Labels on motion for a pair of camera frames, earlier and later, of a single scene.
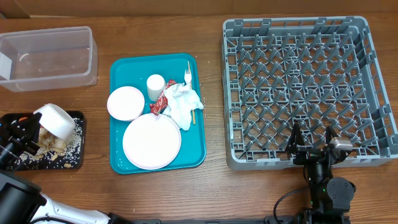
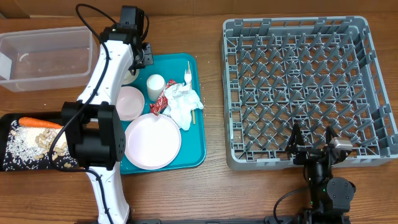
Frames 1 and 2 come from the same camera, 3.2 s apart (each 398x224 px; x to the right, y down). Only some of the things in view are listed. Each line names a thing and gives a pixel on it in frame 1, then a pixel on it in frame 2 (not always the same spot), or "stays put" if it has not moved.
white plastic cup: (155, 84) stays put
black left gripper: (29, 128) -> (148, 58)
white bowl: (56, 121) -> (129, 78)
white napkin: (182, 99) stays put
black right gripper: (295, 144) stays put
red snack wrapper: (161, 102) stays put
